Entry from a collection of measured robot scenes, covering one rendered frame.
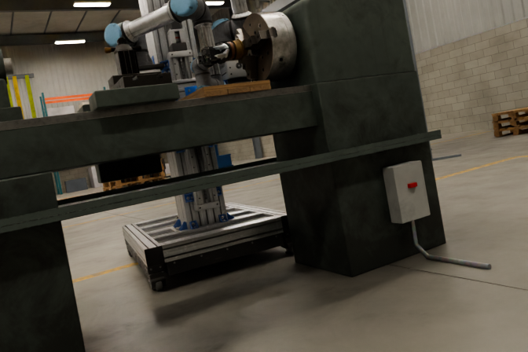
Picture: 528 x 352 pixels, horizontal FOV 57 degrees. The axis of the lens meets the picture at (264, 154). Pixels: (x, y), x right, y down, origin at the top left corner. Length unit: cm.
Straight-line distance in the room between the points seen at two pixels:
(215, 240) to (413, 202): 103
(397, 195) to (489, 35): 1136
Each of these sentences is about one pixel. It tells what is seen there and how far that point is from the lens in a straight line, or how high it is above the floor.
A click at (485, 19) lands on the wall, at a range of 1360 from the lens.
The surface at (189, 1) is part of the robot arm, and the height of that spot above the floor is 137.
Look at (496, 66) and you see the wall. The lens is 1334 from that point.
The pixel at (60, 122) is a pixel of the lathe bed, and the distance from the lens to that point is 179.
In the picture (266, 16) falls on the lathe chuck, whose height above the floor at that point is 119.
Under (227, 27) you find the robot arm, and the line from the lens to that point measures 285.
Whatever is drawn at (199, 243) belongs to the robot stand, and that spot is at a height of 19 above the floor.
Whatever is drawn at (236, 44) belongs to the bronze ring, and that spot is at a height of 110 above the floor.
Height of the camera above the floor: 65
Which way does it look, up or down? 1 degrees down
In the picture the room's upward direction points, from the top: 10 degrees counter-clockwise
